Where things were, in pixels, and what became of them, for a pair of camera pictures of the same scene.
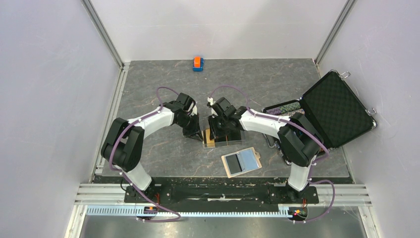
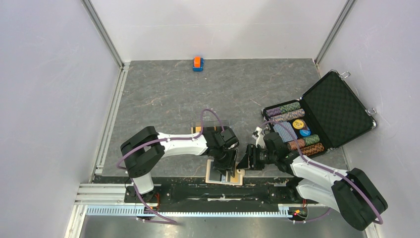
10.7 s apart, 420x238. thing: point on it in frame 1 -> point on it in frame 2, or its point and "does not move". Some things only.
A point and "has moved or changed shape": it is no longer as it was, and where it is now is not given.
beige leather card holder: x=241 y=161 has moved or changed shape
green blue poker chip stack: x=290 y=106 does not move
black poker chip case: x=336 y=110 does not move
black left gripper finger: x=197 y=136 -> x=231 y=170
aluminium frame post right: x=348 y=7 does not move
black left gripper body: x=191 y=127 -> x=225 y=158
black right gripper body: x=218 y=125 -> x=260 y=157
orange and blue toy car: x=198 y=64 does not move
